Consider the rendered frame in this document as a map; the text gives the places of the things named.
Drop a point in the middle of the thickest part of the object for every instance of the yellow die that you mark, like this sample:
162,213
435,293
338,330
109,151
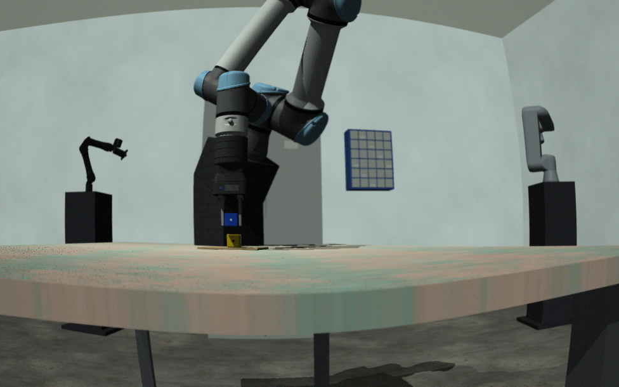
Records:
233,240

